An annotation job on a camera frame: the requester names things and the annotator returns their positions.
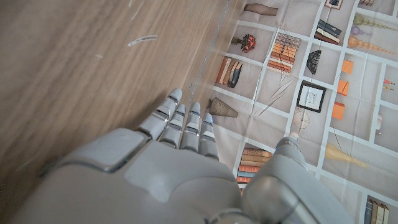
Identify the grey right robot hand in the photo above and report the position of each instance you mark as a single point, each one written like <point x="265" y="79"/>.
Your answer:
<point x="155" y="186"/>

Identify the printed bookshelf backdrop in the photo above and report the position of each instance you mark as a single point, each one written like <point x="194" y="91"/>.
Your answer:
<point x="311" y="62"/>

